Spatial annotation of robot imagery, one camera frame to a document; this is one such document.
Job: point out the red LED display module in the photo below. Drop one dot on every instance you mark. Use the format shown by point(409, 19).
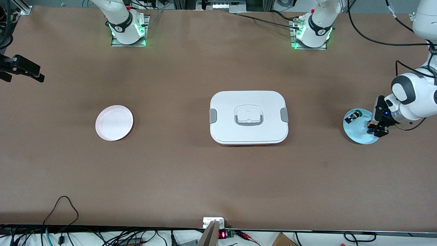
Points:
point(222, 235)

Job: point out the pink round plate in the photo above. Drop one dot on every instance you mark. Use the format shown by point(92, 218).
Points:
point(114, 123)

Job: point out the aluminium frame profile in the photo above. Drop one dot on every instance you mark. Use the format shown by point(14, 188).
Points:
point(24, 7)

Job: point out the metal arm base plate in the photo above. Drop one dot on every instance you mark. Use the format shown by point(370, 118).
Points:
point(129, 44)
point(309, 48)

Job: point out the metal table clamp bracket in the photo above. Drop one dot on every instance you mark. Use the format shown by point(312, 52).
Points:
point(208, 222)

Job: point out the orange push-button switch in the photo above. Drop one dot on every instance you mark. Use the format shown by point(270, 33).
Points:
point(371, 123)

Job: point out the white lidded storage box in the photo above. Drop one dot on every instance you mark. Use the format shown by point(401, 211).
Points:
point(266, 130)

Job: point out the brown cardboard box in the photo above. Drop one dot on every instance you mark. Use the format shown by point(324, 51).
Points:
point(281, 241)

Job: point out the small black blue part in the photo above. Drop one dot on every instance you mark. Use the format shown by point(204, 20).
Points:
point(351, 117)

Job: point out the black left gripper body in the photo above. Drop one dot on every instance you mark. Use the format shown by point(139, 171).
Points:
point(385, 121)

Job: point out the red clip leads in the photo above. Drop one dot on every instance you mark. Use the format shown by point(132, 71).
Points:
point(247, 237)

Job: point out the grey slanted metal bar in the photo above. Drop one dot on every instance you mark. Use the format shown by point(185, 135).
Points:
point(210, 237)

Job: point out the black power adapter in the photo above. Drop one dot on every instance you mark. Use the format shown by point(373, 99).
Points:
point(131, 242)

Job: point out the light blue round plate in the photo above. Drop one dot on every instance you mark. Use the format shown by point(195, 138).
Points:
point(358, 133)

